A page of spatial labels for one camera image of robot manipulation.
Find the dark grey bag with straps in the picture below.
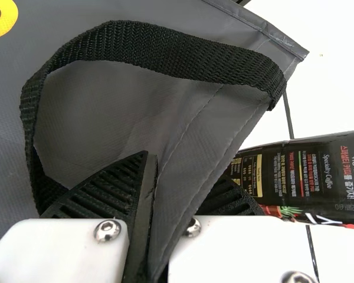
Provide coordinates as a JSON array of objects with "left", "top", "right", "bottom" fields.
[{"left": 0, "top": 0, "right": 310, "bottom": 283}]

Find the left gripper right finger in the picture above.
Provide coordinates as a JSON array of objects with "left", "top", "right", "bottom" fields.
[{"left": 167, "top": 175, "right": 319, "bottom": 283}]

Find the dark coffee bottle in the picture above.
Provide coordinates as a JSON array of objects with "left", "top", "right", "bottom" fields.
[{"left": 224, "top": 128, "right": 354, "bottom": 231}]

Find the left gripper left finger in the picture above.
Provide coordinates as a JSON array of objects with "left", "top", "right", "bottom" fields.
[{"left": 0, "top": 150, "right": 159, "bottom": 283}]

